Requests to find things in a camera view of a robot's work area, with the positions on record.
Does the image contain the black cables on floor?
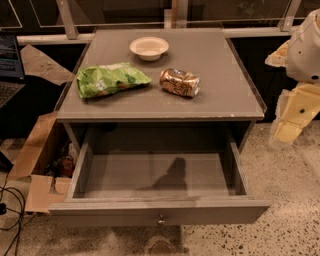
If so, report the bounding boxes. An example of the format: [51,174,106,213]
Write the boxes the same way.
[0,171,28,256]

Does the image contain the black laptop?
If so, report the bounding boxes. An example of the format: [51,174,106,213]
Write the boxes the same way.
[0,32,25,108]

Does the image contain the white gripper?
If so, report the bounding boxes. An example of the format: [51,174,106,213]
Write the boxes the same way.
[265,9,320,149]

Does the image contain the grey cabinet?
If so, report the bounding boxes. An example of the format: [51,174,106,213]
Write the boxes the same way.
[57,28,265,145]

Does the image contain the open grey top drawer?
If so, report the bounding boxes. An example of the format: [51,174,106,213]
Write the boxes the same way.
[49,127,269,226]

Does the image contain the metal railing frame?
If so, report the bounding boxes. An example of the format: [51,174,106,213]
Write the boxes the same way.
[0,0,320,47]

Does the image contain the green chip bag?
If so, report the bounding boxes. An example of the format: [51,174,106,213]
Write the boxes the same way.
[76,62,152,99]

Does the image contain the white paper bowl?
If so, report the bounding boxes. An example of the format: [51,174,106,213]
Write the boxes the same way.
[129,37,169,61]

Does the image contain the open cardboard box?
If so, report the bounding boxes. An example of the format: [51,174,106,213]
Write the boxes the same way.
[8,45,74,213]

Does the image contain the orange soda can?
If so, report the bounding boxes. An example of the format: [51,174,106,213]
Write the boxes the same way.
[160,68,200,98]

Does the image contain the metal drawer knob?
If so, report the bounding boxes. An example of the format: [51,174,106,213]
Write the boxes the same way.
[157,214,166,226]

